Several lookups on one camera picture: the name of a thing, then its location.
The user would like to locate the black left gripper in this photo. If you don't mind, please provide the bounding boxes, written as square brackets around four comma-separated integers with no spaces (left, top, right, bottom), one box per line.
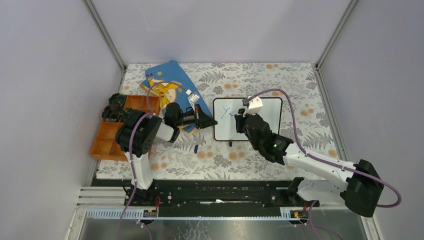
[174,103,217,129]

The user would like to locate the white whiteboard black frame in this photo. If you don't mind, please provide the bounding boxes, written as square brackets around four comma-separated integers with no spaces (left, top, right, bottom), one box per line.
[212,97,283,142]

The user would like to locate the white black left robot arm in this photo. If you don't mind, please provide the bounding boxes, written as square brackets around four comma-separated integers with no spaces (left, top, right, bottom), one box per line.
[115,102,218,206]

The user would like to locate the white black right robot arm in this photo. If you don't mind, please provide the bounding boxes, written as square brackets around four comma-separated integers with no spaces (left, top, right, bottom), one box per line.
[194,108,384,217]

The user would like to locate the blue Pikachu cloth bag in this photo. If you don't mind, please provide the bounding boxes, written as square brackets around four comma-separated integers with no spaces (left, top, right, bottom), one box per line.
[140,61,214,135]

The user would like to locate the dark patterned cloth roll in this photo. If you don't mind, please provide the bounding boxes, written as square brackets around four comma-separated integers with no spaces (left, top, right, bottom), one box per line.
[101,104,122,123]
[108,93,127,108]
[120,107,134,123]

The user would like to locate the orange wooden compartment tray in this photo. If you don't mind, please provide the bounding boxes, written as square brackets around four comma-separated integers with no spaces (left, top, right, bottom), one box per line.
[89,95,151,162]

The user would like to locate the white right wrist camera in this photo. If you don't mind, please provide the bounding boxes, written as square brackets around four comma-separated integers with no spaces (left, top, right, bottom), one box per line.
[242,96,263,117]

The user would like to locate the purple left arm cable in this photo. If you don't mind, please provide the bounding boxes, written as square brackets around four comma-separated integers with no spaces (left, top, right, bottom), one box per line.
[114,81,191,240]

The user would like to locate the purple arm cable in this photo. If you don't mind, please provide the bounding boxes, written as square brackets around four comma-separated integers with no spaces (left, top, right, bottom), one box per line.
[114,81,191,240]
[246,88,402,209]

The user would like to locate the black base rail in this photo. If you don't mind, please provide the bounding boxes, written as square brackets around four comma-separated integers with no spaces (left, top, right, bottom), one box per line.
[123,179,312,208]

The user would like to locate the aluminium frame post right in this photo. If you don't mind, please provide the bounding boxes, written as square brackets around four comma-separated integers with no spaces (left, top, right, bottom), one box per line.
[315,0,359,71]

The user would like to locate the aluminium frame post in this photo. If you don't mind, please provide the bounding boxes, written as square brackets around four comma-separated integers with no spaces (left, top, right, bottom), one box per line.
[82,0,127,72]
[315,0,359,71]

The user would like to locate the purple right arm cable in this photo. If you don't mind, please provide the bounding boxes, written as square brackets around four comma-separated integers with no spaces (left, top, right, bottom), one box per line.
[246,88,402,209]

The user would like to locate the aluminium frame post left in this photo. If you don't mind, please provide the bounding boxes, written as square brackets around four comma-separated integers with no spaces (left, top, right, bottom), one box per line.
[82,0,127,72]

